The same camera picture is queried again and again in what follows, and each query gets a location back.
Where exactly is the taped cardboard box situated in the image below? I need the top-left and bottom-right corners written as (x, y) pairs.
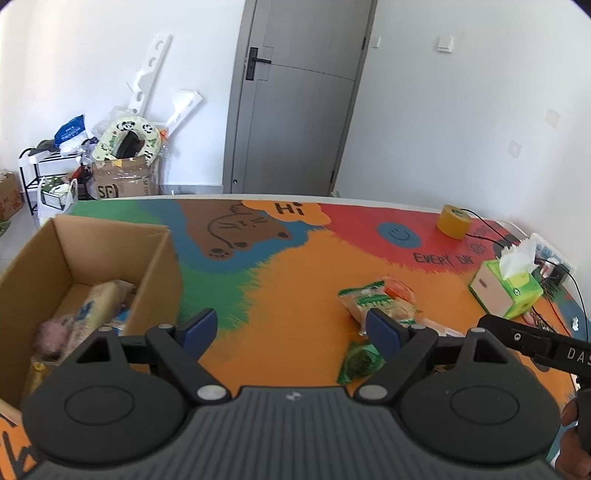
top-left (92, 154), bottom-right (160, 200)

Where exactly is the black shoe rack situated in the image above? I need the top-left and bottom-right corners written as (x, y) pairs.
top-left (19, 147), bottom-right (100, 219)

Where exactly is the printed cardboard box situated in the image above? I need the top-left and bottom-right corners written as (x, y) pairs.
top-left (0, 170), bottom-right (24, 222)

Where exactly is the dark green snack packet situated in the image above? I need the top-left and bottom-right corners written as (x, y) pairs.
top-left (337, 341), bottom-right (387, 387)

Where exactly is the person's right hand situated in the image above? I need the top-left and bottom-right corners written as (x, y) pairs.
top-left (551, 398), bottom-right (591, 477)

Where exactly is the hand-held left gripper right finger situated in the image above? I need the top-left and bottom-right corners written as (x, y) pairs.
top-left (353, 308), bottom-right (509, 407)

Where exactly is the colourful cartoon printed mat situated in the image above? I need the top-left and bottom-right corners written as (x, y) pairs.
top-left (0, 196), bottom-right (583, 478)

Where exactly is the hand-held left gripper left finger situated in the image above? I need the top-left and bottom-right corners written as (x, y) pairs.
top-left (74, 308), bottom-right (232, 407)

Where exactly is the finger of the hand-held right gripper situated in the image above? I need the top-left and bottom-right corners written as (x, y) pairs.
top-left (477, 314), bottom-right (552, 366)

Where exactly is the purple snack packet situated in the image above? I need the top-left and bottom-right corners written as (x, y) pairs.
top-left (33, 316), bottom-right (78, 360)

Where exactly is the white power strip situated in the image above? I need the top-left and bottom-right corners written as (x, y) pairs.
top-left (528, 233), bottom-right (577, 278)

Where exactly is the green label bread packet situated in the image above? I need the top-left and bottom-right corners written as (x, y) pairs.
top-left (337, 275), bottom-right (420, 337)

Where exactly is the black door handle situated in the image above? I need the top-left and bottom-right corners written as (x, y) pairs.
top-left (246, 47), bottom-right (273, 82)

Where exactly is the white plastic bag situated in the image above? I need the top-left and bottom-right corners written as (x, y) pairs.
top-left (37, 177), bottom-right (78, 214)

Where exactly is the long cream biscuit packet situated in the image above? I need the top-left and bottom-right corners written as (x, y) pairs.
top-left (68, 280), bottom-right (136, 339)

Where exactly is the short white board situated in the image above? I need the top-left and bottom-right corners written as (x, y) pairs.
top-left (163, 89), bottom-right (203, 136)

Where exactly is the yellow tape roll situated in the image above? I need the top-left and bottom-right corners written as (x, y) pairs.
top-left (437, 204), bottom-right (473, 240)

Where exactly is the green tissue box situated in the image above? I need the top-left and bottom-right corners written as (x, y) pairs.
top-left (468, 239), bottom-right (545, 320)

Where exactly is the grey door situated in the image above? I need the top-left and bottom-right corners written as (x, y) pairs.
top-left (222, 0), bottom-right (378, 195)

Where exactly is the panda print toilet seat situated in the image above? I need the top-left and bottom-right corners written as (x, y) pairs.
top-left (92, 117), bottom-right (162, 163)

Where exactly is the long white board with holes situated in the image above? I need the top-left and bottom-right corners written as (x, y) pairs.
top-left (126, 32), bottom-right (173, 117)

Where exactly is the blue plastic bag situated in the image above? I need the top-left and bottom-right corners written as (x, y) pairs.
top-left (54, 114), bottom-right (89, 145)

